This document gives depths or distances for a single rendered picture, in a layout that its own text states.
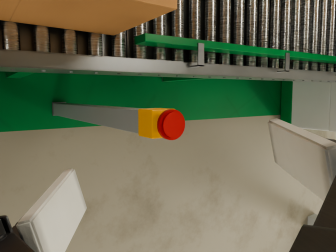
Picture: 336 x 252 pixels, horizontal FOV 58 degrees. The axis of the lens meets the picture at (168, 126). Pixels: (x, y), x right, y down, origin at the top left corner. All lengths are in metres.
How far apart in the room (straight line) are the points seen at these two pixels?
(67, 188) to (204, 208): 2.06
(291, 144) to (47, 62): 0.91
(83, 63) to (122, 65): 0.14
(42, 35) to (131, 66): 0.30
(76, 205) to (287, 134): 0.13
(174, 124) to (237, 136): 1.67
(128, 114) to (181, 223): 1.43
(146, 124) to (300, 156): 0.57
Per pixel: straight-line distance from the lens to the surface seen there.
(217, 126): 2.17
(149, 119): 0.70
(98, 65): 1.07
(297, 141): 0.17
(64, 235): 0.18
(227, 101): 2.23
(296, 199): 3.06
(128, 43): 1.24
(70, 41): 1.10
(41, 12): 0.93
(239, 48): 1.39
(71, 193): 0.19
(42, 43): 1.08
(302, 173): 0.18
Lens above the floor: 1.60
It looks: 56 degrees down
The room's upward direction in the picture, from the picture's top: 99 degrees clockwise
